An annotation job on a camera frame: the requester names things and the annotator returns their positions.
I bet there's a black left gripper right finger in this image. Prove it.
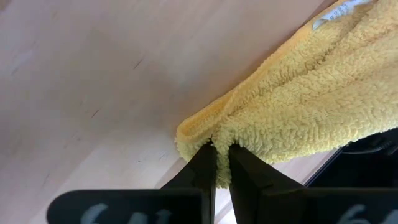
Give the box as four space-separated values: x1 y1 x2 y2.
228 144 398 224

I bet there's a yellow microfiber towel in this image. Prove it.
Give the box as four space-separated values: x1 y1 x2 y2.
175 0 398 189

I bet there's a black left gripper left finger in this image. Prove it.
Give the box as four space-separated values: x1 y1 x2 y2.
46 142 218 224

